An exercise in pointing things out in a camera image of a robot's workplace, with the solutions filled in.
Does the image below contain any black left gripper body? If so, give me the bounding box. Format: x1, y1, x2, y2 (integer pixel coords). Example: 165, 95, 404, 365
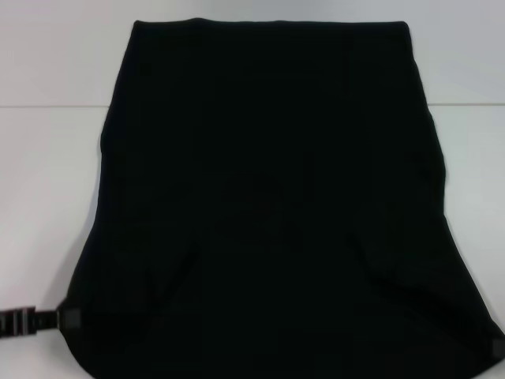
0, 309, 21, 340

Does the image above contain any black t-shirt with white print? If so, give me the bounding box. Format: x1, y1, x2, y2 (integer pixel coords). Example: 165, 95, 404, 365
58, 17, 505, 379

